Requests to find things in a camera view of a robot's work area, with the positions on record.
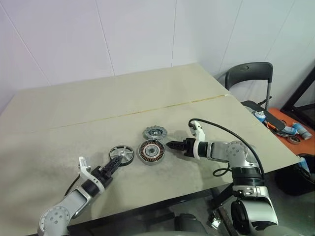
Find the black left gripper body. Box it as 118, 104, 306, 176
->
92, 166, 114, 189

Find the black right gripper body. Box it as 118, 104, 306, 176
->
182, 138, 198, 158

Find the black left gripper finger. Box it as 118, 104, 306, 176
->
109, 158, 123, 175
105, 157, 122, 171

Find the black rimmed silver pulley wheel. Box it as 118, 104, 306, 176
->
109, 145, 135, 166

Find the small grey gear disc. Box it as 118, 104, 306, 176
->
142, 125, 168, 142

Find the motor stator with copper windings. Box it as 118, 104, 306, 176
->
136, 138, 166, 167

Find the black table leg brace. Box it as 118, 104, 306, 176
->
212, 184, 235, 210

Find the small white clip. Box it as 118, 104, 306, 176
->
209, 215, 221, 228

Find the rusty metal bar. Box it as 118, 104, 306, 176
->
215, 206, 235, 236

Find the black folding chair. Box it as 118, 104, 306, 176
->
216, 61, 274, 114

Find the white blue tube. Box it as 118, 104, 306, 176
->
291, 121, 314, 140
283, 126, 300, 135

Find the black bag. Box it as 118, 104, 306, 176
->
274, 153, 315, 197

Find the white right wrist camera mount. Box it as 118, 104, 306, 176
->
188, 119, 206, 159

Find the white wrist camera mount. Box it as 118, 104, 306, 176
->
77, 156, 105, 195
188, 119, 206, 159

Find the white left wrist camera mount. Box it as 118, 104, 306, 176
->
77, 156, 105, 195

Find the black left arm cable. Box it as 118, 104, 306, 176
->
64, 172, 82, 196

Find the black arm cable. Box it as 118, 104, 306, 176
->
188, 118, 266, 177
64, 172, 82, 196

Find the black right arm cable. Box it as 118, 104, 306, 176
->
188, 118, 266, 177

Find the black table frame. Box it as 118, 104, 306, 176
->
66, 188, 215, 236

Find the black handled tool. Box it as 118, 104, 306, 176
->
266, 114, 286, 131

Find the black metal frame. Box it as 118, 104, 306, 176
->
280, 70, 315, 116

